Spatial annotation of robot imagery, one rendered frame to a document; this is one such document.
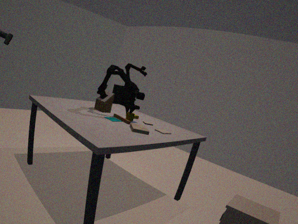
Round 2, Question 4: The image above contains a yellow cup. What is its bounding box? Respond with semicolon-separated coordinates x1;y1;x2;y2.
125;112;135;121

